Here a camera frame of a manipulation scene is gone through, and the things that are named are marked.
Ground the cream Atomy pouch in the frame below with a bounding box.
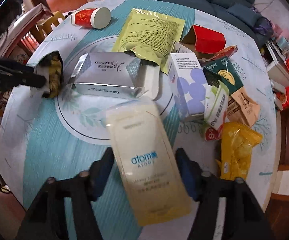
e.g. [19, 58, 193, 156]
[106, 98, 191, 226]

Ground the yellow cracker snack bag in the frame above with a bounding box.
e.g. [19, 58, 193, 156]
[217, 122, 263, 180]

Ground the white green snack bag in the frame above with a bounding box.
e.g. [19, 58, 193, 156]
[201, 81, 229, 141]

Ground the beige kraft snack bag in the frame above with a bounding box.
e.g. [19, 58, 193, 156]
[226, 87, 260, 127]

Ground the white purple carton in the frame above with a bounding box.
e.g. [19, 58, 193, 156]
[168, 53, 207, 121]

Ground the silver rectangular box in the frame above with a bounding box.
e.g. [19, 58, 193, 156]
[68, 52, 145, 99]

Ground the dark green snack bag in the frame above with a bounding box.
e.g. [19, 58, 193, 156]
[204, 56, 244, 95]

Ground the red cylindrical canister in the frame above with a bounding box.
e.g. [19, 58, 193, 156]
[70, 7, 112, 29]

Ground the red orange snack bag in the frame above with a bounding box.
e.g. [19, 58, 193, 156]
[198, 45, 238, 63]

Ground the red paper box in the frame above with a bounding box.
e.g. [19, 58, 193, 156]
[180, 25, 226, 54]

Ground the yellow-green foil pouch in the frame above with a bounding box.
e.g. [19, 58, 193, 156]
[112, 8, 185, 74]

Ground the yellow plastic stool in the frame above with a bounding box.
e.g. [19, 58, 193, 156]
[36, 11, 65, 38]

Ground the white tree-print tablecloth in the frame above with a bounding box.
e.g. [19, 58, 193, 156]
[0, 0, 277, 239]

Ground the white side cabinet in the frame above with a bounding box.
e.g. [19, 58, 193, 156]
[265, 41, 289, 87]

